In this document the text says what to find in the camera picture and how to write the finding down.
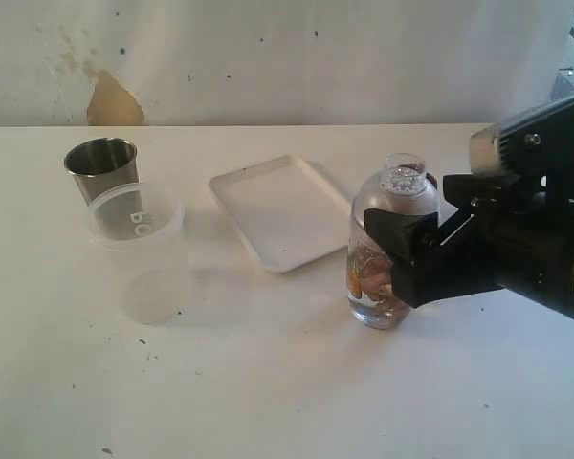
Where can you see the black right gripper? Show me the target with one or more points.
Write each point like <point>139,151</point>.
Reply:
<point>503,236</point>

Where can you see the clear plastic shaker lid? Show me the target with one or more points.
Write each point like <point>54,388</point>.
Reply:
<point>401,186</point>

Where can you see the clear plastic shaker body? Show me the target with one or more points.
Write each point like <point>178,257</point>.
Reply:
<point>357,236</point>

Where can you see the stainless steel cup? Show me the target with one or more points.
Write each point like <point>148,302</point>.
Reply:
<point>102,164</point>

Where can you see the white rectangular tray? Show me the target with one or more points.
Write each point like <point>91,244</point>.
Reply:
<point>287,211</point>

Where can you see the translucent plastic container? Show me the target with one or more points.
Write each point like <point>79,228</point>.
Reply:
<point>139,231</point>

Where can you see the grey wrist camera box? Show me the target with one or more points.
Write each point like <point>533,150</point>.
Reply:
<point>532,142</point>

